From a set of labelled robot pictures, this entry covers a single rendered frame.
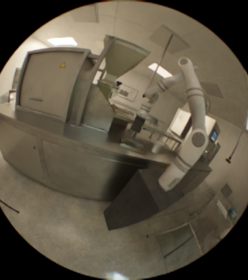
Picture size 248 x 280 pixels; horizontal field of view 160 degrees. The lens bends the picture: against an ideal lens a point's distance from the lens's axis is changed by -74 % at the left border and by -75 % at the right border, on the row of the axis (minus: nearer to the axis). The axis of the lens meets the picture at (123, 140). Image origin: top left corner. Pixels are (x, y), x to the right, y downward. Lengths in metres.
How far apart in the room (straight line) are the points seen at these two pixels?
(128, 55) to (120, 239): 1.63
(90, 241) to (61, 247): 0.31
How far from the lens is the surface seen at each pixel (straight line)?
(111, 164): 0.58
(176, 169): 0.42
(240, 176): 4.45
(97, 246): 1.10
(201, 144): 0.39
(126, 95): 4.53
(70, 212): 1.11
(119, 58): 0.73
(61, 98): 0.70
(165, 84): 0.58
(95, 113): 0.69
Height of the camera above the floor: 1.08
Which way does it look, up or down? 24 degrees down
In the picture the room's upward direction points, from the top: 25 degrees clockwise
